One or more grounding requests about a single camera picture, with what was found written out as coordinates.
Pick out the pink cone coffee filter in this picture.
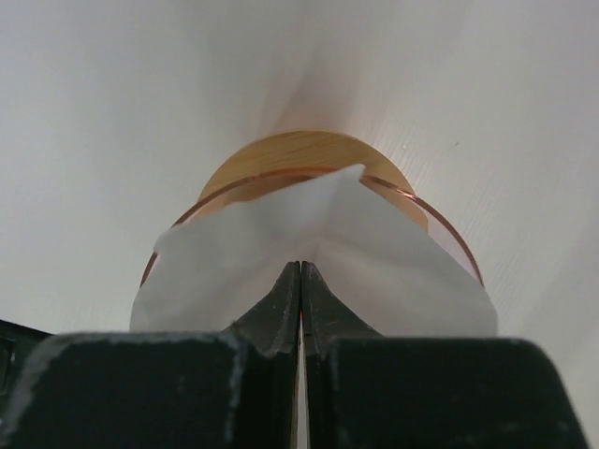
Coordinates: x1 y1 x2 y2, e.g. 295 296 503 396
139 172 486 287

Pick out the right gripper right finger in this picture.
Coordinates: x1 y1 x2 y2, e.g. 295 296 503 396
300 262 588 448

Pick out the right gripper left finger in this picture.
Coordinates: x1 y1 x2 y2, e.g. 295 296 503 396
1 262 300 448

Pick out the white paper coffee filter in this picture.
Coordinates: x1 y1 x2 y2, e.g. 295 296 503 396
130 166 498 337

